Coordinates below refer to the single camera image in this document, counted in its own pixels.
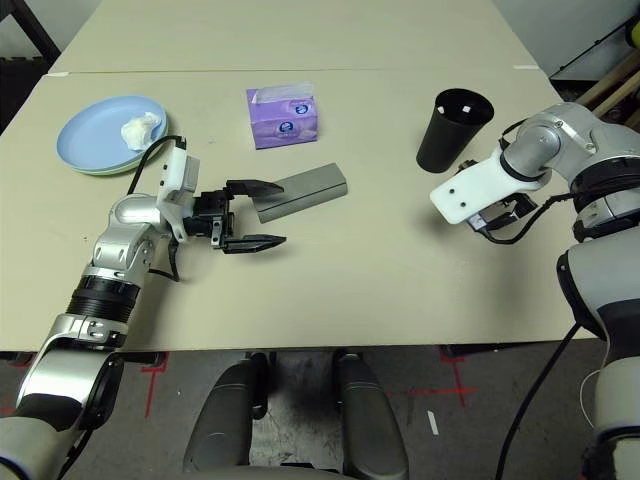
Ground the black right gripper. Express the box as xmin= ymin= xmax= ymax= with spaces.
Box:
xmin=469 ymin=192 xmax=539 ymax=234

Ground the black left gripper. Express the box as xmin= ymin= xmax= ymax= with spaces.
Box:
xmin=182 ymin=178 xmax=289 ymax=256

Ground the grey glasses case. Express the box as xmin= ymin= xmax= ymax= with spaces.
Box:
xmin=255 ymin=162 xmax=349 ymax=225

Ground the white tissue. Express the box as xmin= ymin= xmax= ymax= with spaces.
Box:
xmin=120 ymin=112 xmax=161 ymax=150

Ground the pale blue plate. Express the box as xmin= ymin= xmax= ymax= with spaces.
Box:
xmin=55 ymin=95 xmax=169 ymax=174

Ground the black cup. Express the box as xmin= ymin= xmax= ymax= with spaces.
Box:
xmin=415 ymin=87 xmax=496 ymax=175

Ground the purple tissue pack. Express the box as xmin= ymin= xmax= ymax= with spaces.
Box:
xmin=245 ymin=80 xmax=321 ymax=151

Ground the pale green plate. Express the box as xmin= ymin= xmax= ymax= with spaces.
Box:
xmin=74 ymin=119 xmax=171 ymax=177

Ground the red floor tape cross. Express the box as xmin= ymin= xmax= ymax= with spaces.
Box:
xmin=141 ymin=352 xmax=169 ymax=419
xmin=407 ymin=349 xmax=479 ymax=406

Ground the thin black stand pole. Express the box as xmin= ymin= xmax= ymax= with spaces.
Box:
xmin=549 ymin=22 xmax=631 ymax=76

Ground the grey robot left leg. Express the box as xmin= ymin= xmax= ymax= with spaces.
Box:
xmin=183 ymin=352 xmax=269 ymax=471

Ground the grey robot leg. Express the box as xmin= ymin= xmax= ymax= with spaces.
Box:
xmin=183 ymin=352 xmax=269 ymax=471
xmin=332 ymin=349 xmax=409 ymax=480

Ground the grey robot right leg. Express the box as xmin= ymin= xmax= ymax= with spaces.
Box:
xmin=332 ymin=349 xmax=409 ymax=480

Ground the black foam floor mat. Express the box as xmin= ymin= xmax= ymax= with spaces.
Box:
xmin=0 ymin=54 xmax=51 ymax=136

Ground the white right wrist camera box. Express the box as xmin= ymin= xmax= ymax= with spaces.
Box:
xmin=429 ymin=147 xmax=551 ymax=225

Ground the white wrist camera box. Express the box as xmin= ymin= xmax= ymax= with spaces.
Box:
xmin=429 ymin=147 xmax=551 ymax=225
xmin=157 ymin=135 xmax=202 ymax=244

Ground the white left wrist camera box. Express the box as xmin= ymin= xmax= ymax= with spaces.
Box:
xmin=157 ymin=135 xmax=202 ymax=244

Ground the wooden furniture frame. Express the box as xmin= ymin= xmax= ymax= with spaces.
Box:
xmin=579 ymin=47 xmax=640 ymax=131

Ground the thin white floor cable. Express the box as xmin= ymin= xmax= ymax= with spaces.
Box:
xmin=579 ymin=369 xmax=601 ymax=431

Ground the side table black frame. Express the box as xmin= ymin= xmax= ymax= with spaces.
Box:
xmin=0 ymin=0 xmax=64 ymax=57

